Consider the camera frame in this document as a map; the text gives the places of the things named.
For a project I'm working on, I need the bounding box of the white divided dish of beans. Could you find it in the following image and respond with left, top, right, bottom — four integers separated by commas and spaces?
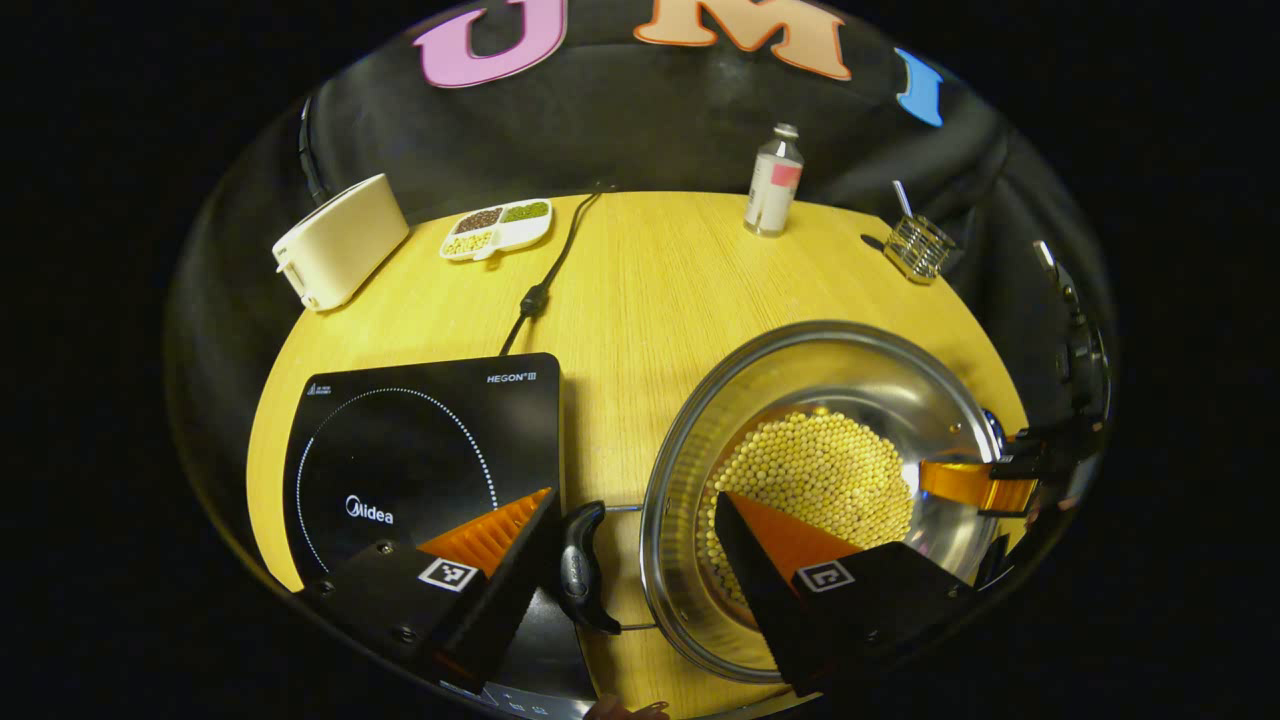
440, 199, 554, 263

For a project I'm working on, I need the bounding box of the steel pot with black handles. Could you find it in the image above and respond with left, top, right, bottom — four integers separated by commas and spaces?
558, 320, 1011, 686

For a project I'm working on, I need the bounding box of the white toaster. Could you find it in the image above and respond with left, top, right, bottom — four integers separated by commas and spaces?
272, 173, 411, 312

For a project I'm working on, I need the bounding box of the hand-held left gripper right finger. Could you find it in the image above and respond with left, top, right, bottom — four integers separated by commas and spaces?
712, 490, 986, 698

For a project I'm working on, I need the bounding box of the black induction cooktop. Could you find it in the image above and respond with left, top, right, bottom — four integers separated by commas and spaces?
283, 352, 601, 716

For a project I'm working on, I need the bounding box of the small wire basket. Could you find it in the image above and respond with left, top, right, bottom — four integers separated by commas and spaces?
883, 213, 958, 286

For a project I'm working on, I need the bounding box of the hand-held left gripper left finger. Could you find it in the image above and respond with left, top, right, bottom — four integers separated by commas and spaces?
300, 487, 563, 693

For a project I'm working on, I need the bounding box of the clear bottle with pink label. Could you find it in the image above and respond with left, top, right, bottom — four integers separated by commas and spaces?
743, 123, 805, 239

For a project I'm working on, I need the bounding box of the heap of yellow soybeans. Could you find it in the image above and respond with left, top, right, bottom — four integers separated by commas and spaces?
697, 405, 916, 611

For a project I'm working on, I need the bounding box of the black toaster cord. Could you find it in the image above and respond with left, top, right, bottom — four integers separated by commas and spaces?
297, 95, 331, 206

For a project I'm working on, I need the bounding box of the black cooktop power cable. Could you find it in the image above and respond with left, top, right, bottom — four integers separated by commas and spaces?
498, 190, 604, 357

